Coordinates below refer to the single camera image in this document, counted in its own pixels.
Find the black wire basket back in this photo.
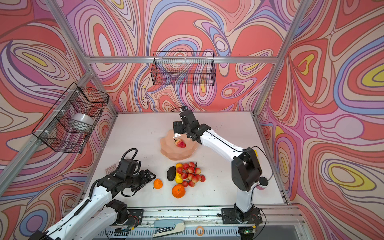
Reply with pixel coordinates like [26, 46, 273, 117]
[151, 51, 217, 86]

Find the pink cup with black lid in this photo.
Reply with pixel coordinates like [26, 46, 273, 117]
[256, 177, 269, 190]

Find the large fake orange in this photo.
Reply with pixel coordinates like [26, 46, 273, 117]
[172, 184, 186, 199]

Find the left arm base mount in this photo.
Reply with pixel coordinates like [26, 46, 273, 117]
[113, 209, 144, 234]

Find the pink wavy fruit bowl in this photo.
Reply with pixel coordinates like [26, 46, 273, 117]
[160, 130, 199, 161]

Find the red fake apple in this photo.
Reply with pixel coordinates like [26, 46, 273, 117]
[175, 139, 186, 149]

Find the black wire basket left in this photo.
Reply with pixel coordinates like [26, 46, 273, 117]
[32, 82, 109, 154]

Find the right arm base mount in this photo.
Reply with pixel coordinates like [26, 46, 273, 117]
[217, 207, 263, 226]

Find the yellow fake squash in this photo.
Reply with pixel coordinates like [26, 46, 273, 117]
[175, 163, 184, 184]

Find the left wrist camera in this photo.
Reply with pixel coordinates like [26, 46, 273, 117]
[119, 159, 140, 175]

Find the dark fake avocado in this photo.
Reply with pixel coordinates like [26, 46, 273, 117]
[167, 166, 177, 182]

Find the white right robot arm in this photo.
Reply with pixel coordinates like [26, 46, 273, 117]
[173, 106, 263, 213]

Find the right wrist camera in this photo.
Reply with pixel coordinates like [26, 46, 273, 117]
[180, 106, 189, 113]

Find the black wire basket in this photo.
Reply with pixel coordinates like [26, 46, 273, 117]
[151, 51, 217, 86]
[32, 82, 109, 154]

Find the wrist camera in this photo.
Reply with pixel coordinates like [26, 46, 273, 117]
[180, 106, 189, 113]
[119, 159, 140, 175]

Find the small fake orange mandarin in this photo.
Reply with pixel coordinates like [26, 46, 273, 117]
[153, 179, 163, 190]

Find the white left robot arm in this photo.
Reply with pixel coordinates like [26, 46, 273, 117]
[29, 159, 157, 240]

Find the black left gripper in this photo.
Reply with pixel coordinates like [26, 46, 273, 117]
[124, 168, 157, 192]

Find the red fake strawberry bunch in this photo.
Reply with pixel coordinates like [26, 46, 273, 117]
[182, 162, 206, 188]

